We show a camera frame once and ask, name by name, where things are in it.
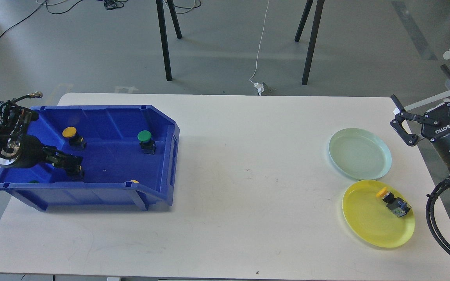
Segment white cable with plug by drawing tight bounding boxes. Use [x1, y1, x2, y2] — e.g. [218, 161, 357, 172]
[249, 0, 271, 95]

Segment black stand leg right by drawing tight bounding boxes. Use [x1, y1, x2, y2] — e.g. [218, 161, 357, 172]
[294, 0, 325, 85]

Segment blue plastic bin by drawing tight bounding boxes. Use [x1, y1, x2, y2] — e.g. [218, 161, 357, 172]
[0, 105, 180, 212]

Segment yellow plate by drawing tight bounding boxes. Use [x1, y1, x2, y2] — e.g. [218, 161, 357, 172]
[341, 180, 416, 249]

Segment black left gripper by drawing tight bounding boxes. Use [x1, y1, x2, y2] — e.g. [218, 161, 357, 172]
[0, 135, 84, 174]

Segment black floor cables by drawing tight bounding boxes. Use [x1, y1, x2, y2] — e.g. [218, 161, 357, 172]
[0, 0, 202, 66]

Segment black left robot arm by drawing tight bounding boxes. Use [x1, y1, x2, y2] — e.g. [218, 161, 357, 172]
[0, 91, 84, 178]

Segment light green plate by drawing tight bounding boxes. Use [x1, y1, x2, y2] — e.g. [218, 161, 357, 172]
[327, 128, 392, 180]

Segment yellow push button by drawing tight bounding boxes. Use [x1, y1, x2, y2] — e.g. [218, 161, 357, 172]
[61, 126, 86, 151]
[376, 187, 411, 218]

